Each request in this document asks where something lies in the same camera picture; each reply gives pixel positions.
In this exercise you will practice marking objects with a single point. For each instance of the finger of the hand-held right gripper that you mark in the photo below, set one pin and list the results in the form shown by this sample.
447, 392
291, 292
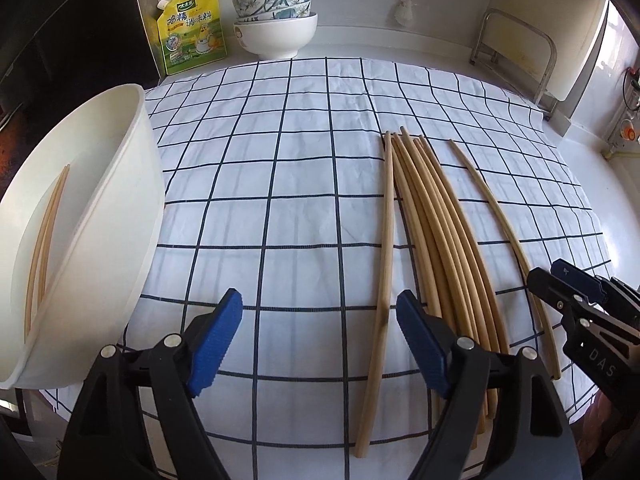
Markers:
580, 280
550, 292

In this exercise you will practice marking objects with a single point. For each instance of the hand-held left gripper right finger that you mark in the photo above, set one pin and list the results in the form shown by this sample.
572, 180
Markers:
422, 345

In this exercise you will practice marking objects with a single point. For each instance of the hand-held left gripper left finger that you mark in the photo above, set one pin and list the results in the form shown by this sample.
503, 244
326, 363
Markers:
217, 345

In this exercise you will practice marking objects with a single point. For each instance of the plain bamboo chopstick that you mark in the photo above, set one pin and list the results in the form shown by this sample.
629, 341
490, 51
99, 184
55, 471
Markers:
386, 240
51, 240
520, 256
37, 265

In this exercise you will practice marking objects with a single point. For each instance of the pile of wooden chopsticks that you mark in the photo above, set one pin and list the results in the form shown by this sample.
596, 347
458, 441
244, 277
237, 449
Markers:
440, 240

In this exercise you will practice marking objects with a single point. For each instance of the white plastic basin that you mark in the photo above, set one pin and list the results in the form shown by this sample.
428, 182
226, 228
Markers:
125, 210

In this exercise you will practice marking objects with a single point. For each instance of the white checked cloth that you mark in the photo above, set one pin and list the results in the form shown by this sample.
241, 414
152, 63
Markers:
300, 185

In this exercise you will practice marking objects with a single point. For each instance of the metal rack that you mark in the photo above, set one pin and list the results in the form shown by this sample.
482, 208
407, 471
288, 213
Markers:
549, 60

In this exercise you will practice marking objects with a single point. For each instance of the white cutting board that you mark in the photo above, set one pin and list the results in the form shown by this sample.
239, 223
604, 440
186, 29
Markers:
575, 40

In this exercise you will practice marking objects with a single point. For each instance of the yellow seasoning pouch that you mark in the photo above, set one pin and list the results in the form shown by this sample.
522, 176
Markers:
190, 35

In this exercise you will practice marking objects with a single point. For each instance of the plain white bowl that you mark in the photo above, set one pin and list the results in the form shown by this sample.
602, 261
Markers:
275, 35

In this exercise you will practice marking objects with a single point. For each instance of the blue patterned bowl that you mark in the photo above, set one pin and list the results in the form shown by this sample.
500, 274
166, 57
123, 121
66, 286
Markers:
270, 0
295, 14

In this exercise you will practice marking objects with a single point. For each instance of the black kitchen appliance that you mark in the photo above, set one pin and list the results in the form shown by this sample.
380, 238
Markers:
75, 25

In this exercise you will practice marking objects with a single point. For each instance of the wall gas valve fitting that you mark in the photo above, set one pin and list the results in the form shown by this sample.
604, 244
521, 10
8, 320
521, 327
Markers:
627, 132

